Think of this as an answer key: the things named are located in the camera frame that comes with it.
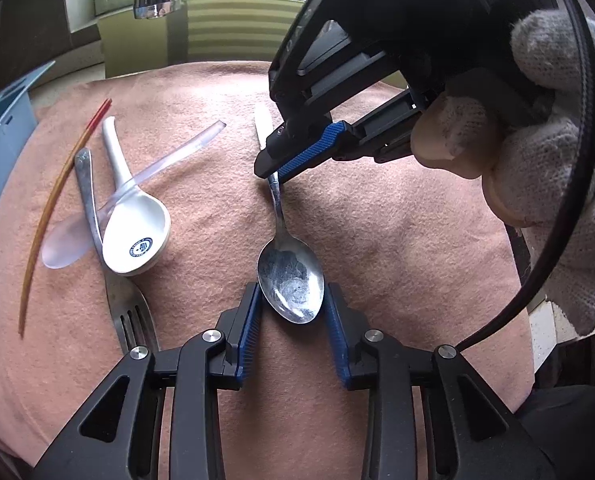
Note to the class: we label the gloved right hand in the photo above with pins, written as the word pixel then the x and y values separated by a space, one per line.
pixel 525 172

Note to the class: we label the clear plastic spoon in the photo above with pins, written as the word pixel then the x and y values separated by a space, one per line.
pixel 69 240

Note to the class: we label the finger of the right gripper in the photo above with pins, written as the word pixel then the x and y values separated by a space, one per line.
pixel 332 140
pixel 279 145

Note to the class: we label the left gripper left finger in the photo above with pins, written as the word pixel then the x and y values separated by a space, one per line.
pixel 115 434

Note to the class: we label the engraved metal spoon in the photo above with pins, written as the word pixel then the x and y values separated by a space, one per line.
pixel 289 273

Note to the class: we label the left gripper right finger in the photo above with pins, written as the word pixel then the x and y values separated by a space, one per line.
pixel 470 432

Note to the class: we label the white ceramic soup spoon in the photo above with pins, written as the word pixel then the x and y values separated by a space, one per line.
pixel 136 233

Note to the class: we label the steel fork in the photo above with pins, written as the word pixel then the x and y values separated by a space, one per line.
pixel 130 314

